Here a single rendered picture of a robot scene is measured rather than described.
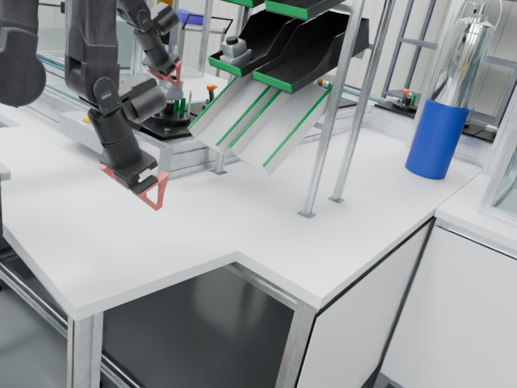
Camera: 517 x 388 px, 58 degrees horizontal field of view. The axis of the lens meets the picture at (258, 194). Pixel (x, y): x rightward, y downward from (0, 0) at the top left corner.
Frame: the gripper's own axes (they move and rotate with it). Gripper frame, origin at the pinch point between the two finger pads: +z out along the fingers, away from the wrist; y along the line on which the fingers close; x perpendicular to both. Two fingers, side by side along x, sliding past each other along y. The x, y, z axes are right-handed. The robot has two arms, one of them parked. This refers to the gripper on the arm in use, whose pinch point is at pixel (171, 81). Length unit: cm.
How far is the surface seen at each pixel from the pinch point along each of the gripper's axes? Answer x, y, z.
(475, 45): -73, -63, 29
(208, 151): 9.7, -16.6, 13.8
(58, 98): 21.5, 32.0, -1.8
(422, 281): -5, -79, 68
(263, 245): 30, -55, 5
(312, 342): 41, -75, 13
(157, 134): 17.2, -8.9, 1.3
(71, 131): 30.0, 12.6, -3.8
